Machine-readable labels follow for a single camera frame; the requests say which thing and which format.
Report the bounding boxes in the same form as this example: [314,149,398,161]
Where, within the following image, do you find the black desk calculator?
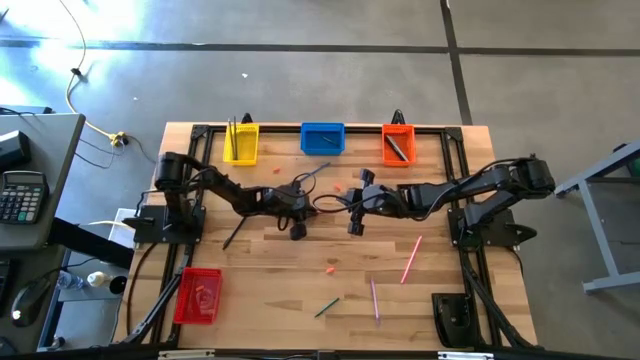
[0,170,50,225]

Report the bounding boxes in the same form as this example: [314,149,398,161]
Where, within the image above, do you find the black diagonal strut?
[119,272,182,346]

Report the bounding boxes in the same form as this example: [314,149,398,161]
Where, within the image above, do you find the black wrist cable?
[277,171,320,232]
[312,192,381,216]

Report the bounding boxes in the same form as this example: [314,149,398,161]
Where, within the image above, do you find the black computer mouse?
[10,276,52,329]

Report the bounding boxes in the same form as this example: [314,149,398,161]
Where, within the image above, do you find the red plastic basket bin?
[173,266,223,326]

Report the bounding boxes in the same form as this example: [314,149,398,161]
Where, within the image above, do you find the blue pencil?
[302,161,332,180]

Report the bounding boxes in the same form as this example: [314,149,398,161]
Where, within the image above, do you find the black desk beam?
[47,217,136,271]

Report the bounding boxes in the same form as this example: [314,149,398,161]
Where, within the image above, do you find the black cable bundle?
[459,247,534,350]

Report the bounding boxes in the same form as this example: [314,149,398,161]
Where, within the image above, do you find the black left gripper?
[264,185,319,241]

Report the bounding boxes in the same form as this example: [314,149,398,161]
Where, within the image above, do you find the white cable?
[87,218,136,232]

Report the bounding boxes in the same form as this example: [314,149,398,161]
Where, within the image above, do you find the black device box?
[0,129,32,172]

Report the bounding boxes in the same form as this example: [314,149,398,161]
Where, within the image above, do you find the clear plastic water bottle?
[54,270,86,292]

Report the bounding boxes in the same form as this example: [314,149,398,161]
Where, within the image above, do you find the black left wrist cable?
[277,171,320,232]

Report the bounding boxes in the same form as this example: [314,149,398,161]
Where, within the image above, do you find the silver metal bracket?
[437,351,495,360]
[157,349,216,360]

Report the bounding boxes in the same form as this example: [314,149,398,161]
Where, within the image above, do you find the yellow plastic basket bin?
[222,123,261,167]

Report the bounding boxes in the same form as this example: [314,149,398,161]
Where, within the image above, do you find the blue plastic basket bin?
[299,122,347,157]

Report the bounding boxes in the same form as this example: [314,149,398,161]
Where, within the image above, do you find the yellow extension cable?
[58,0,127,148]

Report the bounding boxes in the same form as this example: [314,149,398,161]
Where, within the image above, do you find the dark teal pen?
[386,134,407,163]

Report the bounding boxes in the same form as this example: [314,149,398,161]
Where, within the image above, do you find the black plastic cradle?
[431,292,480,350]

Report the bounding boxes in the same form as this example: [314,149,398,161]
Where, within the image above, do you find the orange plastic basket bin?
[381,123,417,168]

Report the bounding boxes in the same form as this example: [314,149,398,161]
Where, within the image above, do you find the grey desk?
[0,112,87,251]

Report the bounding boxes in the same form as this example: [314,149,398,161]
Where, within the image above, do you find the purple translucent pen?
[369,278,382,327]

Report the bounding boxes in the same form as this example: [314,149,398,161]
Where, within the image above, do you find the grey metal table frame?
[551,141,640,295]

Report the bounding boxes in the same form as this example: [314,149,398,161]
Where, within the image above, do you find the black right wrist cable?
[312,192,381,216]

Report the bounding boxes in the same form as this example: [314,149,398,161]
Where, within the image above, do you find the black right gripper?
[344,169,399,236]

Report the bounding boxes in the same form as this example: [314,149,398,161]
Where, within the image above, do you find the small white bottle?
[86,270,112,288]

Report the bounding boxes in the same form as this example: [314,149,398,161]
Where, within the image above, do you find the pink pen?
[399,235,424,286]

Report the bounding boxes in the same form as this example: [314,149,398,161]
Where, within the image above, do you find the black keyboard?
[0,259,12,314]

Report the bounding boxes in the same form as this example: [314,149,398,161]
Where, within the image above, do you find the green Madisi crayon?
[313,297,342,319]

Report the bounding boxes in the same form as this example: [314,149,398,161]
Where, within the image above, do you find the black aluminium table frame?
[149,123,536,351]

